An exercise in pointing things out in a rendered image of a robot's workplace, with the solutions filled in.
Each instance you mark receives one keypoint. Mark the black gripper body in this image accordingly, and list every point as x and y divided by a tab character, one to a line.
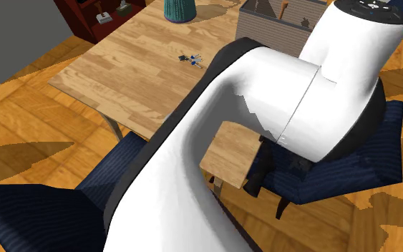
262	164

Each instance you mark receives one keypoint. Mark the dark red shelf unit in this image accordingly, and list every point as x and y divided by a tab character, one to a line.
93	26

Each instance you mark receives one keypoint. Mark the grey striped open box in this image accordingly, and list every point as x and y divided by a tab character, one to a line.
267	33

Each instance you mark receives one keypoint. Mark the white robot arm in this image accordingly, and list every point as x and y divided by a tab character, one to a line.
264	87

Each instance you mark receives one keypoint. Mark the keyring with blue keys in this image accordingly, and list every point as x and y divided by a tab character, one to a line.
191	60

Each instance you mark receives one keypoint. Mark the brown wooden tool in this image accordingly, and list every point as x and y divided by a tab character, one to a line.
283	9

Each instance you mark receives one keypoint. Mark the teal ribbed vase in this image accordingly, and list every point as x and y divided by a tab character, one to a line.
179	10

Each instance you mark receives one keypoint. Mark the light wooden table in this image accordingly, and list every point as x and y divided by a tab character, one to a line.
124	69

